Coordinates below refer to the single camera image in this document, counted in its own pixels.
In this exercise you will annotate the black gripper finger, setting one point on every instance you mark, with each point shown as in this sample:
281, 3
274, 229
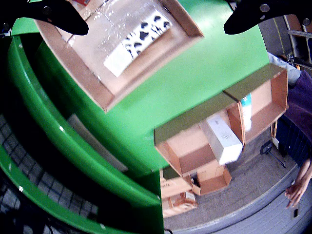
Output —
61, 17
256, 14

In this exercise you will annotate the white bottle teal label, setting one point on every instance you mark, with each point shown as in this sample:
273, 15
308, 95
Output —
246, 114

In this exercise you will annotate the bystander bare forearm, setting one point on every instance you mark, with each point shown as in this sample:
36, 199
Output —
304, 173

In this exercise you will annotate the dark red carton box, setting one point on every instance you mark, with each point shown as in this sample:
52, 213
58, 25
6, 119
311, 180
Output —
83, 2

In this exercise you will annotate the shallow cardboard tray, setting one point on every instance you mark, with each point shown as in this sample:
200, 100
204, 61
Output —
97, 83

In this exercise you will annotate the cow print hand cream box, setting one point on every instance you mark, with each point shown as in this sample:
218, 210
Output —
136, 46

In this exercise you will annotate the tall white carton box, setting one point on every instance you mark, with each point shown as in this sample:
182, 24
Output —
224, 141

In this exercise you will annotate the plain cardboard box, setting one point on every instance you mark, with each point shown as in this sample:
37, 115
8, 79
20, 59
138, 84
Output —
214, 182

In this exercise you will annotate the BS printed cardboard box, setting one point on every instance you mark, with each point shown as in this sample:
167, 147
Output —
175, 190

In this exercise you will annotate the bystander bare hand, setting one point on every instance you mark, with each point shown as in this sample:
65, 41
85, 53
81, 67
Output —
295, 195

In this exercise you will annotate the bystander person body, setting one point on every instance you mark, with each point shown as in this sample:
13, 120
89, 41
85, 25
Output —
301, 109

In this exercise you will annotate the green metal cabinet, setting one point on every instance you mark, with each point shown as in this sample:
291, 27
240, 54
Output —
61, 146

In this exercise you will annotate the pale grey paper sheet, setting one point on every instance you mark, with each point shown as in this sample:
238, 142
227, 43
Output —
97, 143

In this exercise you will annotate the small black floodlight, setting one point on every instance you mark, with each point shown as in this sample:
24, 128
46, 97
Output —
266, 148

